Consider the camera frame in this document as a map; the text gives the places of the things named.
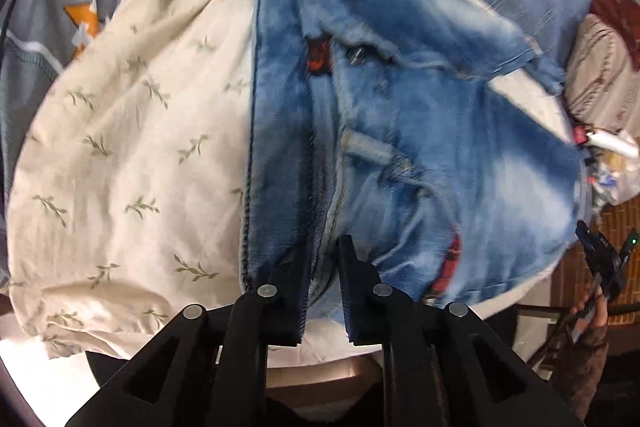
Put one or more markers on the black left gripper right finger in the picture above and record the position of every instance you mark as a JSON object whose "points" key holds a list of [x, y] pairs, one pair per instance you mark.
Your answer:
{"points": [[373, 310]]}

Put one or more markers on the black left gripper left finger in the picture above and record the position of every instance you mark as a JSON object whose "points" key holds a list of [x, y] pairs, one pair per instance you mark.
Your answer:
{"points": [[283, 302]]}

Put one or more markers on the blue denim jeans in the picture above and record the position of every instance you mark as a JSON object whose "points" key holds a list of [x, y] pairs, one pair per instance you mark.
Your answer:
{"points": [[385, 120]]}

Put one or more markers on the right forearm dark sleeve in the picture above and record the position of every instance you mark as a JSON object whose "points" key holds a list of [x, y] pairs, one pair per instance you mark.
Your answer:
{"points": [[579, 369]]}

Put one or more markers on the right hand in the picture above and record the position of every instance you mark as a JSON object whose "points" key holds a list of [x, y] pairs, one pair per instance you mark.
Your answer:
{"points": [[591, 312]]}

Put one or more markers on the clear plastic bag of items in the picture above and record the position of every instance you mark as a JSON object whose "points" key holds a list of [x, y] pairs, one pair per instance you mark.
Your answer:
{"points": [[612, 164]]}

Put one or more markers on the cream leaf-print bedsheet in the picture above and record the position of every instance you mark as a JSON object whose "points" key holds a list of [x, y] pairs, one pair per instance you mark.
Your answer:
{"points": [[128, 198]]}

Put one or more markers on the dark red cloth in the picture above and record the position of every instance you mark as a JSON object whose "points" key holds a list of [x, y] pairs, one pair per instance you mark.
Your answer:
{"points": [[624, 17]]}

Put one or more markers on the grey patterned bedspread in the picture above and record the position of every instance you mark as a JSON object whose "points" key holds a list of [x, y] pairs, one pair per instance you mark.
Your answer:
{"points": [[39, 38]]}

